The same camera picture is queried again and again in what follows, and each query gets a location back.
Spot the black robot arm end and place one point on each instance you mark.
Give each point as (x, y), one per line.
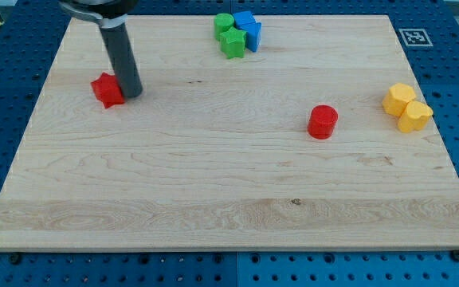
(97, 10)

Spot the light wooden board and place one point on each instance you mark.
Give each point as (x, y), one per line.
(215, 154)

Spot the red cylinder block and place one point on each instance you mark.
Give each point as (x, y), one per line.
(322, 122)

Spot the green star block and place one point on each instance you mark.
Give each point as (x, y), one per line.
(232, 42)

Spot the blue triangle block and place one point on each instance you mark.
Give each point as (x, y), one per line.
(253, 35)

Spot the green cylinder block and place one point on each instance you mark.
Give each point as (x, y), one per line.
(222, 22)

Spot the blue cube block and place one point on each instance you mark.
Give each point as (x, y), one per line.
(243, 18)

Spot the red star block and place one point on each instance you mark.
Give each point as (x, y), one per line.
(107, 90)

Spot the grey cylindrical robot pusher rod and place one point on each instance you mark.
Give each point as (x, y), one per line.
(118, 46)

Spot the yellow hexagon block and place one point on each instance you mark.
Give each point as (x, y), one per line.
(397, 98)

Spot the yellow heart block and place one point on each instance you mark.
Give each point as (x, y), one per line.
(414, 117)

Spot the white fiducial marker tag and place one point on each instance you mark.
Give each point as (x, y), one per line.
(415, 37)

